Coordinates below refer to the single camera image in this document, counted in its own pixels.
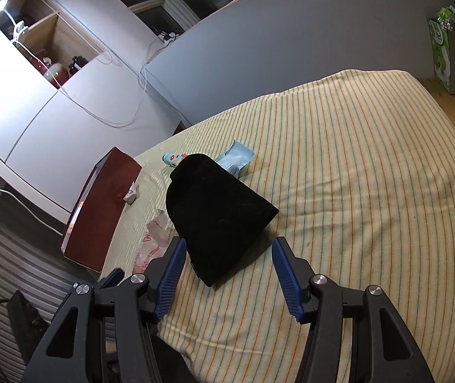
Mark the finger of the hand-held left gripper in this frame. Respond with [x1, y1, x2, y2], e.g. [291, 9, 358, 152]
[98, 268, 125, 290]

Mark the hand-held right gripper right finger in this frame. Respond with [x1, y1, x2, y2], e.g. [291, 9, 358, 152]
[271, 237, 435, 383]

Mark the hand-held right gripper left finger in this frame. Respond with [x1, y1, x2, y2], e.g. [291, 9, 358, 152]
[22, 237, 187, 383]

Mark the clear plastic bag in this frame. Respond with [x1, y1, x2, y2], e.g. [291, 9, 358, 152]
[134, 209, 172, 274]

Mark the red-brown cardboard box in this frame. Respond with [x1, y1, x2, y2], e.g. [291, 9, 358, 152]
[61, 146, 143, 274]

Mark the black fabric pouch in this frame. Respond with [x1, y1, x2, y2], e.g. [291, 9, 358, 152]
[165, 153, 280, 288]

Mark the small colourful packet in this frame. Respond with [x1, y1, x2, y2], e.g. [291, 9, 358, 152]
[161, 152, 184, 168]

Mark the light blue wipes pack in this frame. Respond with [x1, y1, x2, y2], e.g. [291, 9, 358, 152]
[213, 139, 257, 178]

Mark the white slatted headboard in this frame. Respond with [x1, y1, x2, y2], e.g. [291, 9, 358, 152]
[0, 189, 104, 372]

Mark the white cabinet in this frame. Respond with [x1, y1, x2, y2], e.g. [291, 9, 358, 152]
[0, 0, 188, 214]

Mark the red vase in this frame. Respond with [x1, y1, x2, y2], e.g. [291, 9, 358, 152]
[30, 50, 50, 74]
[46, 62, 70, 88]

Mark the green paper bag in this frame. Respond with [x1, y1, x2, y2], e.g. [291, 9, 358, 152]
[428, 5, 455, 95]

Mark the white charging cable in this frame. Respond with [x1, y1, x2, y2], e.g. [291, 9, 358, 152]
[0, 187, 64, 237]

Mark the white lamp cable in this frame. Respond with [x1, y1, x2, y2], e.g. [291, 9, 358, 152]
[12, 38, 164, 128]

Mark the white window frame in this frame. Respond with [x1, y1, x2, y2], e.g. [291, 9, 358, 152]
[128, 0, 332, 33]

